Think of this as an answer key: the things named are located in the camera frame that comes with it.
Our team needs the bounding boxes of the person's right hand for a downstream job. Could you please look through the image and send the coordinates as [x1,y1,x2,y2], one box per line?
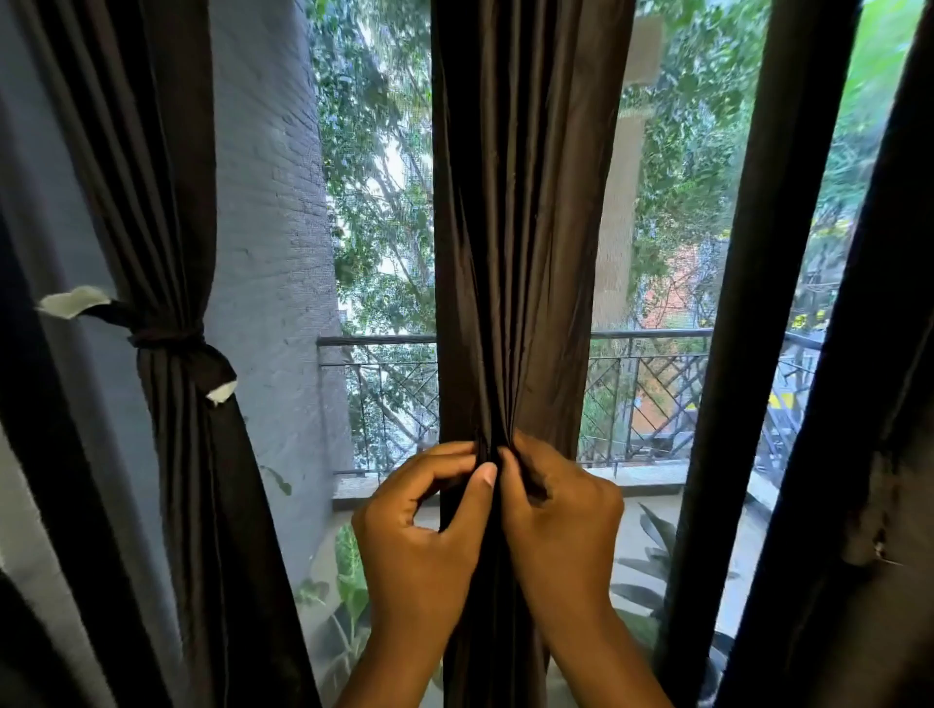
[498,432,626,628]

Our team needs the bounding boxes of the black metal balcony railing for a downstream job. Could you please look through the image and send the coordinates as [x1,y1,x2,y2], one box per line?
[317,327,824,482]

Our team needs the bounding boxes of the dark window frame post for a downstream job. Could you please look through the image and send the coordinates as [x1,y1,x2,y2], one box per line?
[651,0,863,708]

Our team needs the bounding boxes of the green trees outside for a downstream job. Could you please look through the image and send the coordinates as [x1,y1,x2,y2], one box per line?
[306,0,928,468]

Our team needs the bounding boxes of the green potted plant with broad leaves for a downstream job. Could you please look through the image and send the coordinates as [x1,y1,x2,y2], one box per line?
[295,524,373,687]

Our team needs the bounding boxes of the person's left forearm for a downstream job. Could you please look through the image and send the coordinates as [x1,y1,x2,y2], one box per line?
[334,631,449,708]

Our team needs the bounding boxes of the dark green leafy plant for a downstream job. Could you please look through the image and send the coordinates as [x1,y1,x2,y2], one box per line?
[611,503,738,657]

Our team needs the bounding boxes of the beige concrete pillar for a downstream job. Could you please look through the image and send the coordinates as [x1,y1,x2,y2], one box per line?
[591,15,664,331]

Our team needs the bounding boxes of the dark brown tied curtain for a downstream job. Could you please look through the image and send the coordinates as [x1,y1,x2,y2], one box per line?
[15,0,323,708]

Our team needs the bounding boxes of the dark curtain tieback with white ends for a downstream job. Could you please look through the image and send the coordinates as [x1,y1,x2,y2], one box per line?
[36,285,239,407]

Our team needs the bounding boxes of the person's left hand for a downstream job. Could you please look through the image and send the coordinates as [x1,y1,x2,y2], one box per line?
[352,441,499,652]

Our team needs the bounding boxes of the dark brown curtain with hook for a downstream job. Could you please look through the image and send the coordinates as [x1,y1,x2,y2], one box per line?
[715,0,934,708]

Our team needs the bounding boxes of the person's right forearm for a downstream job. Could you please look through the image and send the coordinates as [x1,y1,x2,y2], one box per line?
[539,602,674,708]

